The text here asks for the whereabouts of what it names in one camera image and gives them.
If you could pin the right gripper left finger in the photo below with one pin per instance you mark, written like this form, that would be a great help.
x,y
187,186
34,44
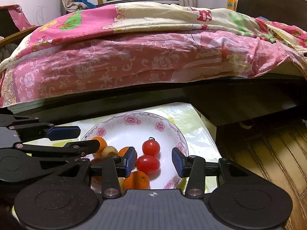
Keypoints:
x,y
110,169

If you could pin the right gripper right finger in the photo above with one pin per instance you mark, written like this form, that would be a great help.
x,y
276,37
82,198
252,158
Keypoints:
x,y
196,169

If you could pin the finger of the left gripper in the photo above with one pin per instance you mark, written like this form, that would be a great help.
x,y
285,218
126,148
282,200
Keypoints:
x,y
70,149
24,129

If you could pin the pale brown longan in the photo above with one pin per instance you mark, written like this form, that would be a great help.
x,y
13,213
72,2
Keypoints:
x,y
109,152

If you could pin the small orange kumquat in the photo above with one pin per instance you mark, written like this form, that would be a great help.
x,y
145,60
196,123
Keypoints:
x,y
124,151

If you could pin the larger orange tangerine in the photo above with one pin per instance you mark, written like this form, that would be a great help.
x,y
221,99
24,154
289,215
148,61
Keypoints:
x,y
102,146

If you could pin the round red cherry tomato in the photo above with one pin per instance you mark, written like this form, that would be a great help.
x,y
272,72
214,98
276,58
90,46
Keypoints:
x,y
151,147

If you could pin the dark red plum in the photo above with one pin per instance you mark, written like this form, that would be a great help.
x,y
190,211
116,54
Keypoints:
x,y
96,172

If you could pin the green checkered tablecloth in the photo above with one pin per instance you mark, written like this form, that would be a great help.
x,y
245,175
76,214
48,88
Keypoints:
x,y
185,118

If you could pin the pink floral quilt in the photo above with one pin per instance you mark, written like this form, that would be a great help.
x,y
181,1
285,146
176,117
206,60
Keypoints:
x,y
135,43

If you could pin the blue cloth bundle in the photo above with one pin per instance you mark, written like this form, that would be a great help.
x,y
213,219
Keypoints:
x,y
88,5

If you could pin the yellow box on headboard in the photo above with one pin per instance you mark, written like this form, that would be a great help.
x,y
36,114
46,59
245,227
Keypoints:
x,y
231,4

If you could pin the dark wooden headboard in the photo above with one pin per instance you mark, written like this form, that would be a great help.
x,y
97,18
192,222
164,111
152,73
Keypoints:
x,y
291,12

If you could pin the dark bed frame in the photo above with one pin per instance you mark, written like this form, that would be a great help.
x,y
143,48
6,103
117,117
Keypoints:
x,y
222,101

